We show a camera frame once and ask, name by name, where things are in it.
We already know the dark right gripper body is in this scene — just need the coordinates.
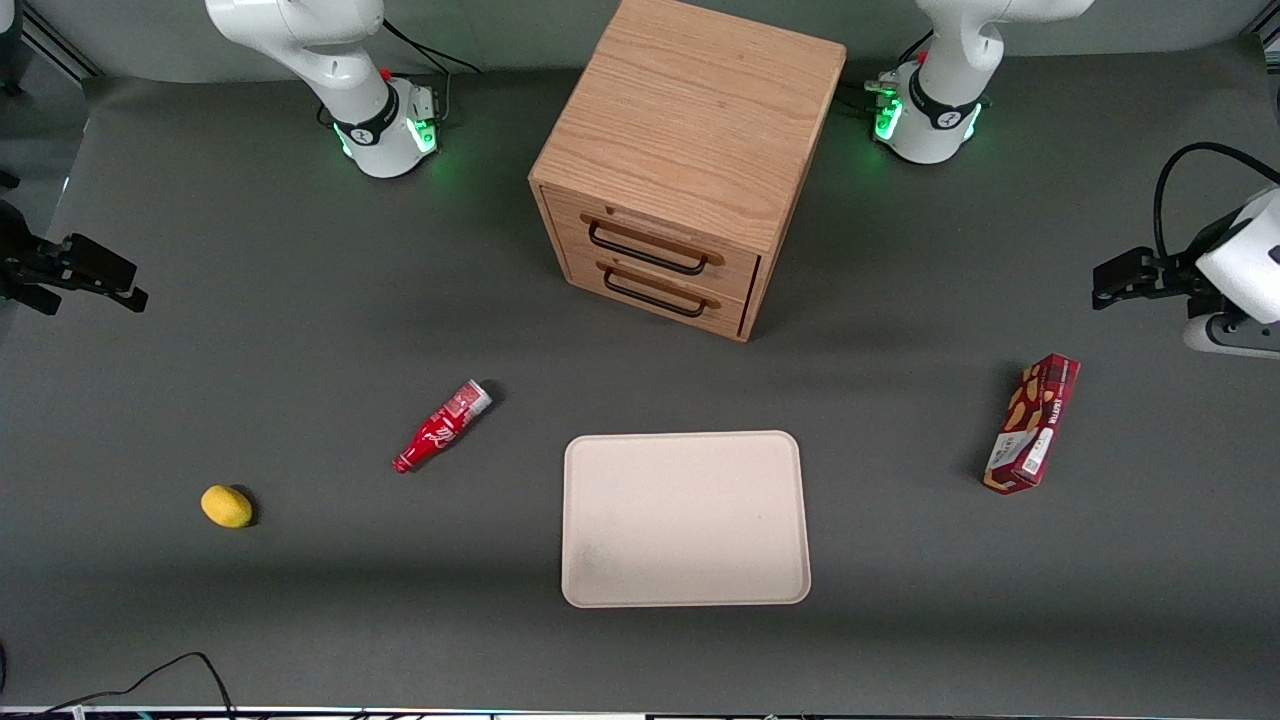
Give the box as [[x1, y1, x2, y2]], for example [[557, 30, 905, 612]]
[[0, 198, 65, 301]]

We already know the red cookie box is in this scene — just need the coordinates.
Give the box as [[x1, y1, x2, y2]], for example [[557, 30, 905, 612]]
[[983, 353, 1082, 496]]

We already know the beige rectangular tray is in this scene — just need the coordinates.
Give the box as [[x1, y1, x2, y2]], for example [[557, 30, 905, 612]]
[[562, 430, 812, 609]]

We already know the yellow lemon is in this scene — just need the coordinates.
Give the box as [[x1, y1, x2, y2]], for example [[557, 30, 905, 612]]
[[201, 485, 254, 529]]

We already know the red cola bottle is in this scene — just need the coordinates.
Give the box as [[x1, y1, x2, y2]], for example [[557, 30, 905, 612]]
[[392, 379, 494, 475]]

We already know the wooden drawer front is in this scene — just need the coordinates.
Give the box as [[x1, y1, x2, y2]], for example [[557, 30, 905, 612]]
[[562, 246, 753, 338], [546, 186, 762, 303]]

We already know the wooden drawer cabinet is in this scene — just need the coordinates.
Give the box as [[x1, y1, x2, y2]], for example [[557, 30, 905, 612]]
[[528, 0, 848, 344]]

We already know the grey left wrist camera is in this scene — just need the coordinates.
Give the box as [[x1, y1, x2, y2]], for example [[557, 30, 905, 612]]
[[1184, 311, 1280, 360]]

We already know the aluminium frame rail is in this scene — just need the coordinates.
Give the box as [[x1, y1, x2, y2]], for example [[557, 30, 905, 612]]
[[18, 0, 103, 81]]

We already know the black left arm base cable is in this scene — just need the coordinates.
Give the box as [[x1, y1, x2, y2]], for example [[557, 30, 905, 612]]
[[838, 30, 936, 113]]

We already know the black arm base cable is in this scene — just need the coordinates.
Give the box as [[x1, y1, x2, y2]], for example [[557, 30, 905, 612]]
[[838, 30, 936, 113], [383, 18, 482, 126]]

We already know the black cable on table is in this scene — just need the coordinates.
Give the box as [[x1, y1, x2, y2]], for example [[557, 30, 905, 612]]
[[0, 652, 237, 720]]

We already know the black right arm base cable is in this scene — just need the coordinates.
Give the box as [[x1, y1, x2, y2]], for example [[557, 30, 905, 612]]
[[383, 18, 482, 126]]

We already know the black drawer handle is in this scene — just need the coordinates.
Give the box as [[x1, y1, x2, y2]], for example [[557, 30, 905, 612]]
[[603, 268, 710, 320], [588, 221, 710, 277]]

